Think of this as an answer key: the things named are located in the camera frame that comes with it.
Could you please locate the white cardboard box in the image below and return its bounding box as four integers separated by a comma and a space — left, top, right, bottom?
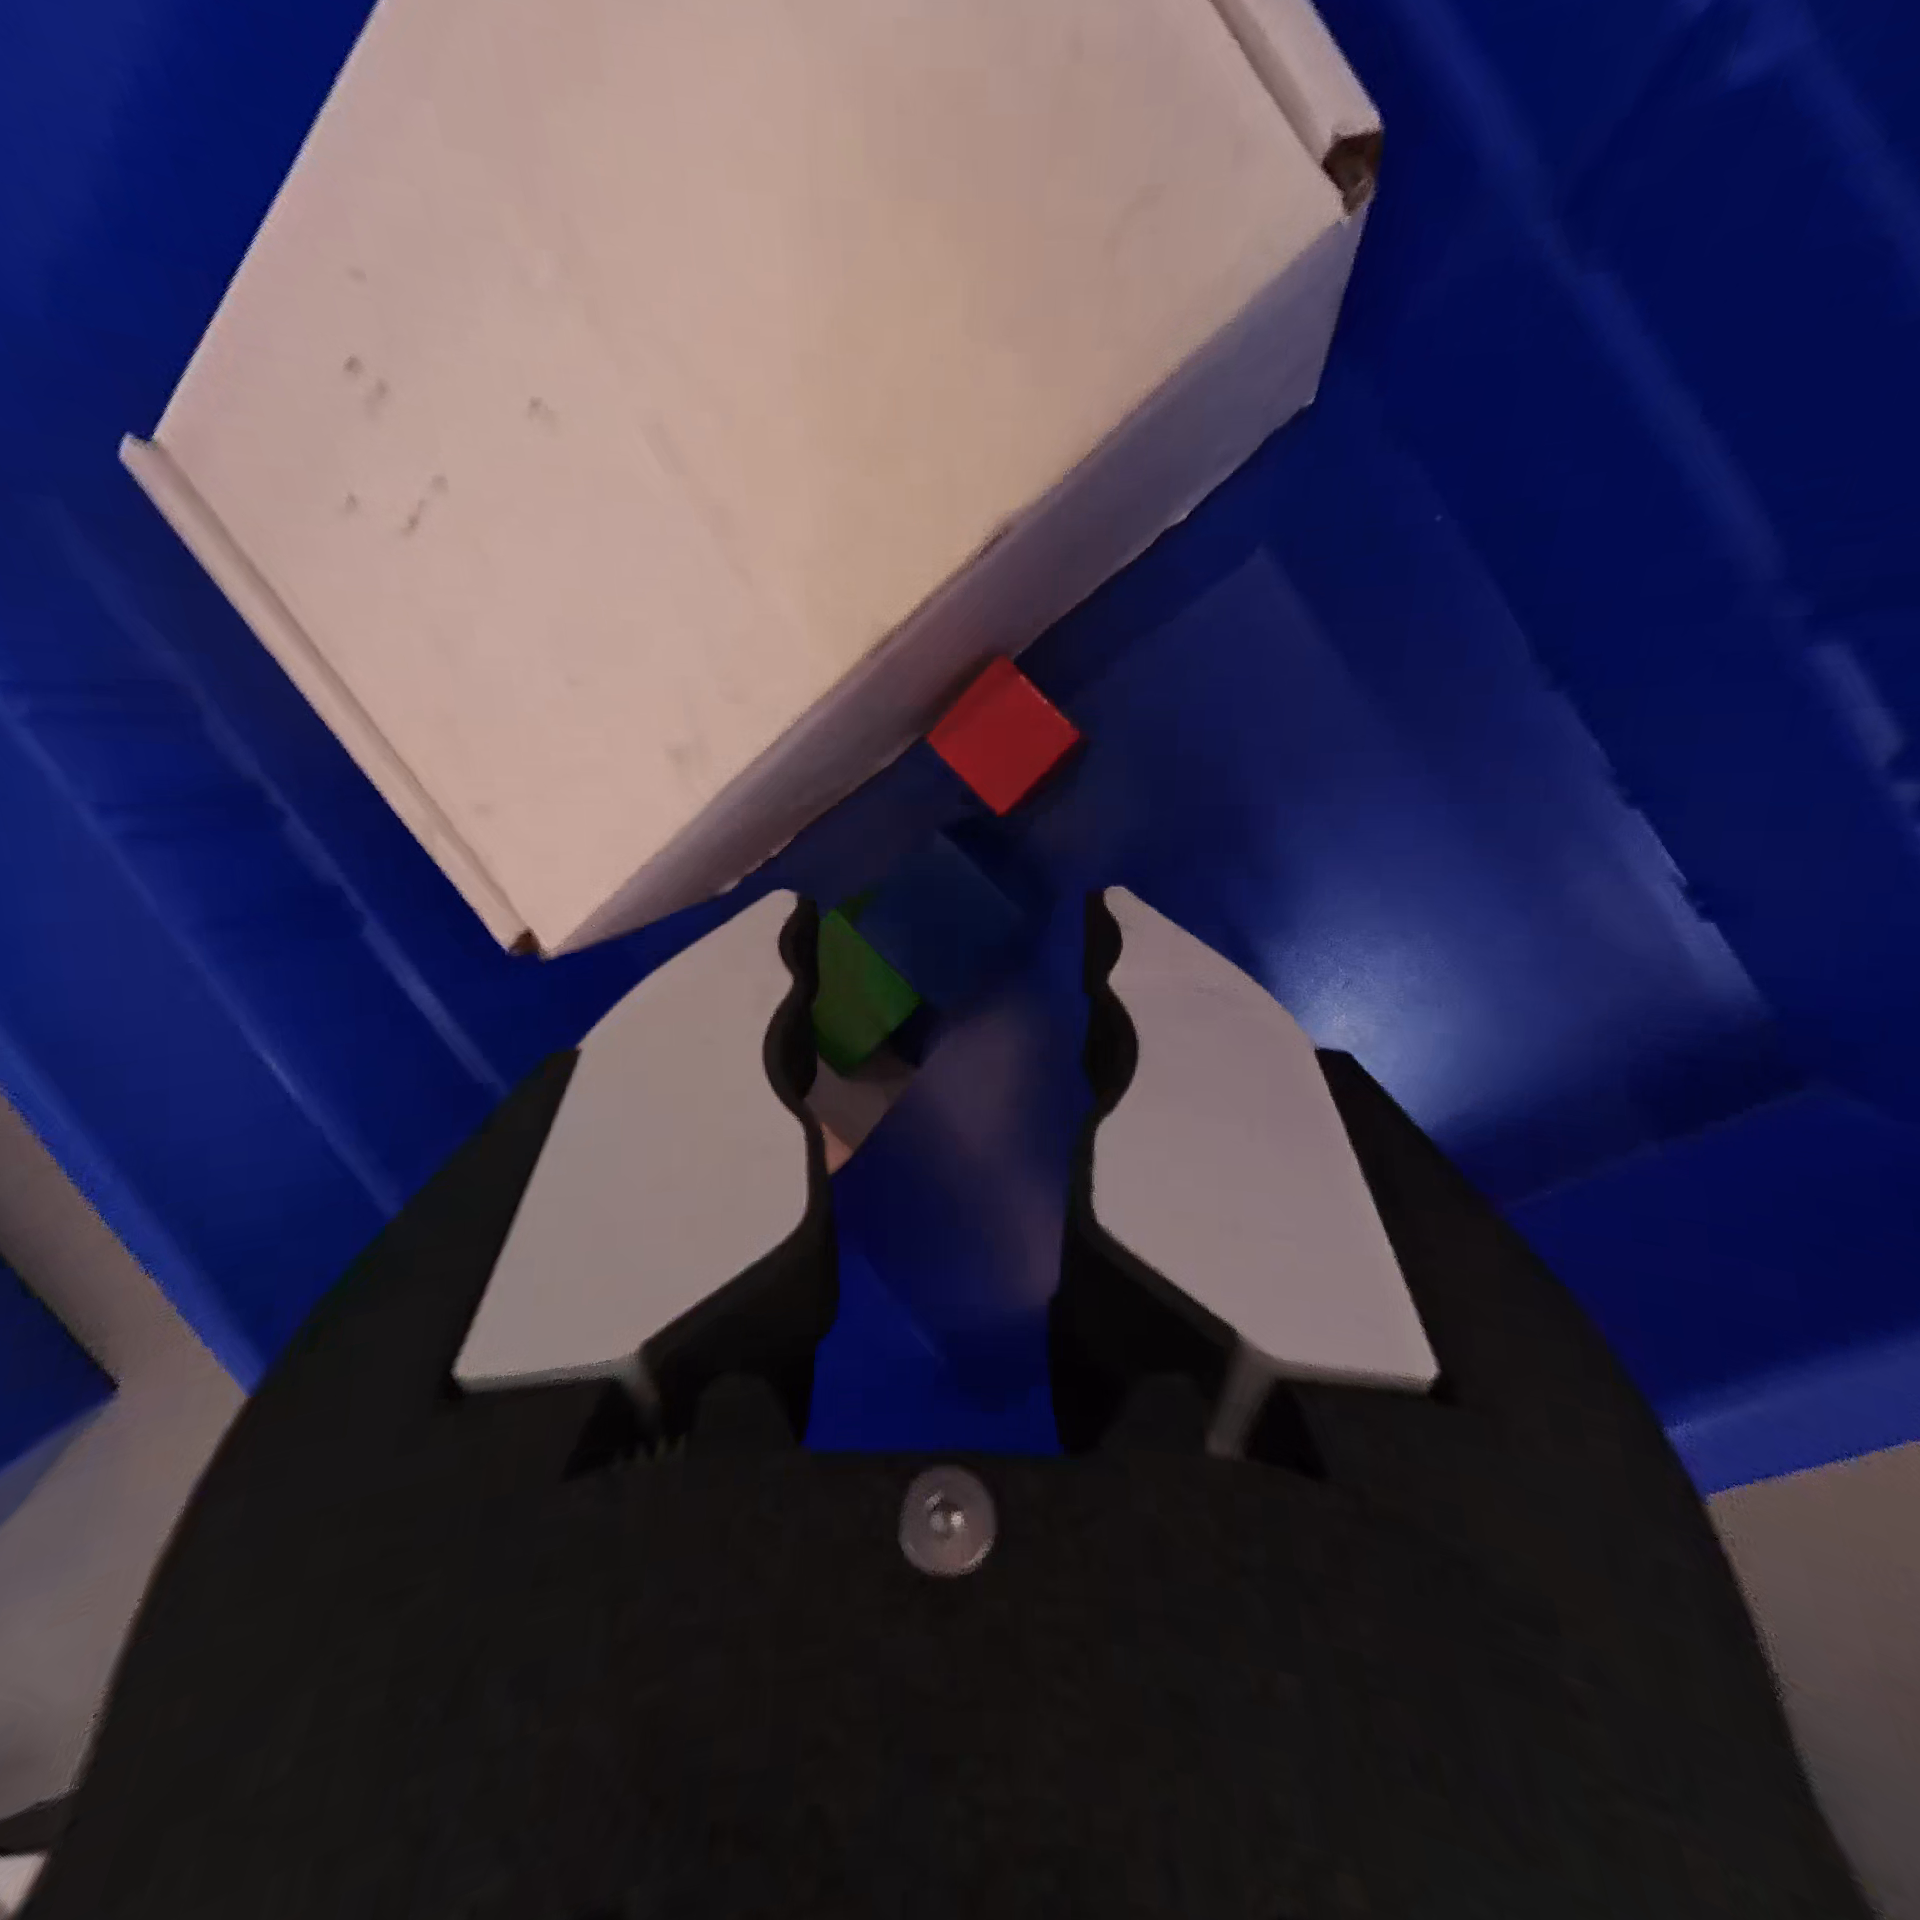
119, 0, 1384, 962

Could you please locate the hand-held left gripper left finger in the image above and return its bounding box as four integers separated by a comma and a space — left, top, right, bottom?
450, 889, 837, 1451

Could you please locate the green cube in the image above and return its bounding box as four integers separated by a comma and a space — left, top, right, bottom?
811, 894, 919, 1074

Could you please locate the blue cube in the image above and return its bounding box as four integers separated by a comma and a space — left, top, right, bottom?
871, 834, 1030, 1036

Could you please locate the blue plastic bin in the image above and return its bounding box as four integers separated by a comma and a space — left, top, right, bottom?
0, 0, 1920, 1500

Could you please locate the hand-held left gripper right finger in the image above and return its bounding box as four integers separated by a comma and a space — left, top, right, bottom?
1050, 884, 1443, 1455

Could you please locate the red cube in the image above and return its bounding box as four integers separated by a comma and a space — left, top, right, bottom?
928, 658, 1083, 816

